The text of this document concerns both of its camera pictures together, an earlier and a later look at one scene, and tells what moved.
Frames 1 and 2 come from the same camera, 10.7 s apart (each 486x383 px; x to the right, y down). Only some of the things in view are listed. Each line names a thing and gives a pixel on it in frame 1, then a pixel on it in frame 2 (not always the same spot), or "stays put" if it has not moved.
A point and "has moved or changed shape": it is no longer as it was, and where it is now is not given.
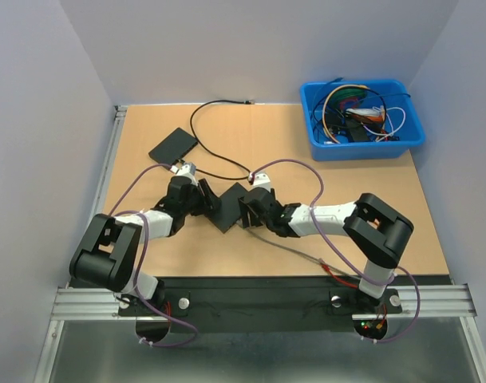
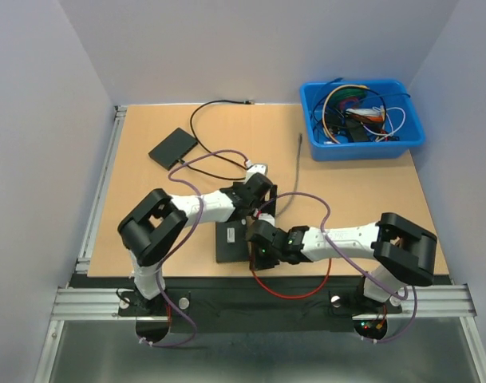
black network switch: (174, 148) stays put
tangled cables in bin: (349, 113) stays put
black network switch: (228, 210) has moved or changed shape
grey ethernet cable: (305, 255) has moved or changed shape
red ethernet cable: (339, 279) -> (292, 296)
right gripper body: (266, 222) -> (262, 258)
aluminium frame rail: (436, 301) stays put
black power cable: (212, 153) stays put
